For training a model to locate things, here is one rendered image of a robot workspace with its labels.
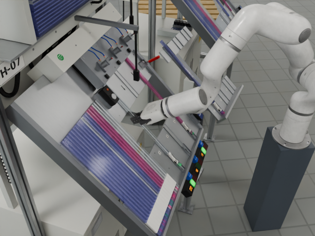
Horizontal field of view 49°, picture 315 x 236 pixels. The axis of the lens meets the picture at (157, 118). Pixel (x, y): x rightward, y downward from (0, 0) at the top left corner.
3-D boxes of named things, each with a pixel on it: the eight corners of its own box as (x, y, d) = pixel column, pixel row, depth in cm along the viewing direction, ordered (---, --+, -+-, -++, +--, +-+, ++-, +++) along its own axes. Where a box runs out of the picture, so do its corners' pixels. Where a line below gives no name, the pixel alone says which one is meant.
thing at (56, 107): (145, 78, 169) (152, 74, 166) (78, 177, 120) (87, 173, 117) (98, 25, 159) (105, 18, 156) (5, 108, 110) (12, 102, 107)
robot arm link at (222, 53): (234, 44, 134) (188, 105, 144) (216, 33, 121) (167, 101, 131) (251, 56, 130) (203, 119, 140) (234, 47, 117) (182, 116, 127)
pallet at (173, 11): (132, 27, 429) (131, 19, 422) (130, 3, 489) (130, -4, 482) (222, 26, 439) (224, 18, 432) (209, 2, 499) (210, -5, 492)
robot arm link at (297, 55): (314, 98, 155) (289, 79, 167) (335, 78, 153) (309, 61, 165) (273, 32, 121) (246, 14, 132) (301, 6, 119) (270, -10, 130)
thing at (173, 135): (195, 130, 178) (200, 128, 176) (152, 241, 130) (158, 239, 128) (172, 103, 173) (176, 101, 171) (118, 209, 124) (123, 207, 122)
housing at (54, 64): (102, 33, 161) (122, 16, 152) (43, 90, 125) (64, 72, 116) (90, 19, 158) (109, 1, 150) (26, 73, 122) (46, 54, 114)
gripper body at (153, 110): (168, 92, 138) (146, 100, 144) (160, 107, 130) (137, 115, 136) (177, 107, 141) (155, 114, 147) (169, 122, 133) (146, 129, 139)
